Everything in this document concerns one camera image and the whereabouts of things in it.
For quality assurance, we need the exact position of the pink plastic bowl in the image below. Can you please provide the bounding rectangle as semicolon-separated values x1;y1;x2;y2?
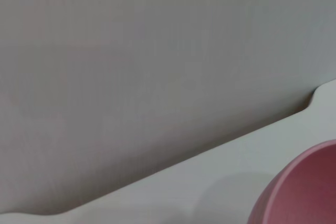
248;139;336;224

